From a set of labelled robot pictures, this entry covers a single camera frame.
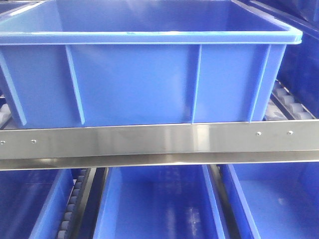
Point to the blue box middle shelf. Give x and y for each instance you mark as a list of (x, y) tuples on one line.
[(77, 63)]

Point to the blue bin lower centre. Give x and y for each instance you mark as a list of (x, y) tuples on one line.
[(160, 202)]

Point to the blue bin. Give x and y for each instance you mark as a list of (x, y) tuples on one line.
[(160, 202), (300, 68), (32, 202), (274, 200)]

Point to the lower roller track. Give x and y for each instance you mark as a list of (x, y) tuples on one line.
[(71, 218)]

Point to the blue bin upper right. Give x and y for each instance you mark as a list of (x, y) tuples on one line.
[(300, 68)]

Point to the blue bin lower right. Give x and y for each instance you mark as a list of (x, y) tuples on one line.
[(274, 200)]

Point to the blue bin lower left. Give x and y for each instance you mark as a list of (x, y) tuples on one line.
[(32, 202)]

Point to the lower steel rack rail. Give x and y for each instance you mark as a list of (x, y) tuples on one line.
[(160, 144)]

